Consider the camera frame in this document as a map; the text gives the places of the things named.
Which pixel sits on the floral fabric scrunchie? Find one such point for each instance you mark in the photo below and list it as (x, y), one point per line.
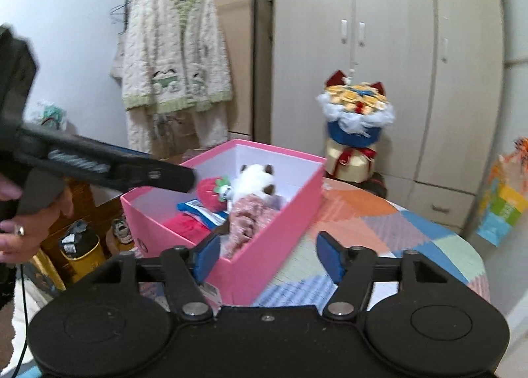
(249, 221)

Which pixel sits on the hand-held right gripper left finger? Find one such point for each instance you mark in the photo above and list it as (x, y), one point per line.
(208, 258)

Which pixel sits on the colourful striped gift bag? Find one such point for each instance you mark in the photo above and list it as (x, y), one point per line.
(503, 204)

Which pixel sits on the blue wet wipes pack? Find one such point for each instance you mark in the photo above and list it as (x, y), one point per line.
(198, 211)

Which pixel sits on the yellow trash bin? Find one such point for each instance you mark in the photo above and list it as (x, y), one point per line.
(82, 254)

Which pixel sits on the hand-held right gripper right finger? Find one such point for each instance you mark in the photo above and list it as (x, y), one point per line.
(330, 256)

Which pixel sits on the grey three-door wardrobe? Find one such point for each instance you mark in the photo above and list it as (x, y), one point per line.
(392, 10)

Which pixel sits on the plastic shopping bag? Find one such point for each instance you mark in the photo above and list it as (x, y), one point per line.
(51, 116)

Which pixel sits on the red fuzzy cloth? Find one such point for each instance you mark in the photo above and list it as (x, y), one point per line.
(185, 229)

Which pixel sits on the white plush toy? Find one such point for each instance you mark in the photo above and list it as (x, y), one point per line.
(253, 180)

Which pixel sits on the pink cardboard box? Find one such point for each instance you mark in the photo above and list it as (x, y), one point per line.
(272, 246)

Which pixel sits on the light wooden cabinet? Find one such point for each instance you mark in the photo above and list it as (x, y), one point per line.
(237, 31)

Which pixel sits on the dark stool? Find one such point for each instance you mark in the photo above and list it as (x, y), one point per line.
(375, 186)

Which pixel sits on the grey sneakers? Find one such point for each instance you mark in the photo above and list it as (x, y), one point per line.
(123, 229)

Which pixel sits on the person's left hand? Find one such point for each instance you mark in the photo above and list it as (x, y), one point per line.
(24, 237)

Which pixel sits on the red strawberry plush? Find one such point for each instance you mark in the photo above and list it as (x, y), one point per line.
(210, 194)

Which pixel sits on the cream fluffy pyjama pants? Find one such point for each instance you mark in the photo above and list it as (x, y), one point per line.
(177, 130)

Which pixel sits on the beige tote bag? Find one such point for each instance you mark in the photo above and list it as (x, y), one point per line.
(117, 62)

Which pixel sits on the flower bouquet with blue wrap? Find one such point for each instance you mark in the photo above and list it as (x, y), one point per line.
(354, 122)

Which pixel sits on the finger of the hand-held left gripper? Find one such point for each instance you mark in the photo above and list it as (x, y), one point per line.
(123, 169)

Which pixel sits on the cream fluffy cardigan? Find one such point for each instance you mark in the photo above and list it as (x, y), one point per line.
(173, 52)

